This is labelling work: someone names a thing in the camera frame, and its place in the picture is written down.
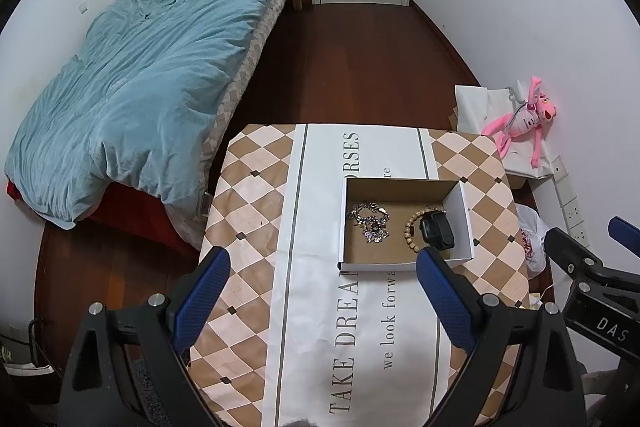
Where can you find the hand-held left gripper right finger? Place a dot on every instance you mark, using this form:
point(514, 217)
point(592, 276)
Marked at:
point(442, 292)

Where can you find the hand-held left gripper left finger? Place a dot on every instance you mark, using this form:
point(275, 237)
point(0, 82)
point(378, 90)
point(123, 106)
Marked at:
point(205, 292)

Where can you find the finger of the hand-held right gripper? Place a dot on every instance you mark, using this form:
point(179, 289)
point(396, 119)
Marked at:
point(627, 234)
point(572, 252)

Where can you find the white cardboard box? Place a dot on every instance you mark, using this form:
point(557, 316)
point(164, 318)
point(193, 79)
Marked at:
point(400, 264)

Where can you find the black wristband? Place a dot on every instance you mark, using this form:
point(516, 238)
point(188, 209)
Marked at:
point(437, 232)

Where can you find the white plastic bag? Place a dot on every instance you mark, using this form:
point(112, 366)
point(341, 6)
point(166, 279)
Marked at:
point(532, 242)

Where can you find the brown checked tablecloth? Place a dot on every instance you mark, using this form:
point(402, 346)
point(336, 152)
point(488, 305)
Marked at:
point(250, 247)

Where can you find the red bed sheet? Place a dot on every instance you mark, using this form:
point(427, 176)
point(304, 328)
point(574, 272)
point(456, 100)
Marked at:
point(130, 212)

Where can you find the pink plush toy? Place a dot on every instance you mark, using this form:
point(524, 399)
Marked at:
point(525, 122)

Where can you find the white paper bag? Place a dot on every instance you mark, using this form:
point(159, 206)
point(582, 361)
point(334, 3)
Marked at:
point(475, 107)

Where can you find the teal duvet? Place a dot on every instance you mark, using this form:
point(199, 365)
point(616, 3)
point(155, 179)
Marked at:
point(140, 97)

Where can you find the white wall outlet strip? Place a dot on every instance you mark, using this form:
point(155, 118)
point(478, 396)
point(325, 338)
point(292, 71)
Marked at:
point(570, 207)

